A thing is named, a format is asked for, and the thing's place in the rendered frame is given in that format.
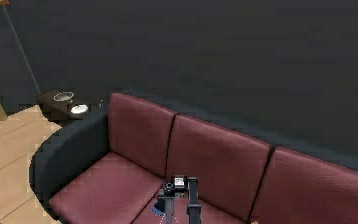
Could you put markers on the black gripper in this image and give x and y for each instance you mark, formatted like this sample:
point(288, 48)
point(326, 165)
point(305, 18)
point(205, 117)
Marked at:
point(169, 188)

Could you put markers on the small blue flat object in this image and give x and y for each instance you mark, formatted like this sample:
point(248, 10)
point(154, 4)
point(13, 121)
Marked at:
point(158, 207)

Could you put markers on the black sofa with maroon cushions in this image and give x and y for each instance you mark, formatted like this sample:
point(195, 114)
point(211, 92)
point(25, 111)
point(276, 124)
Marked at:
point(217, 160)

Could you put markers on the small yellow object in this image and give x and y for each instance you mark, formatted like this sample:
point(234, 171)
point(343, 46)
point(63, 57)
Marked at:
point(254, 222)

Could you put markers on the white round dish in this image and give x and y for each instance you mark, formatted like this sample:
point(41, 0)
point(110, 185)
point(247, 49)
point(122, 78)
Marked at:
point(79, 109)

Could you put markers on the silver metal bowl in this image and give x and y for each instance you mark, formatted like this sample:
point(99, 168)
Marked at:
point(63, 97)

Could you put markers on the dark brown side table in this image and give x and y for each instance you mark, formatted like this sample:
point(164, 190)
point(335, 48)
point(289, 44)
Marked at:
point(52, 107)

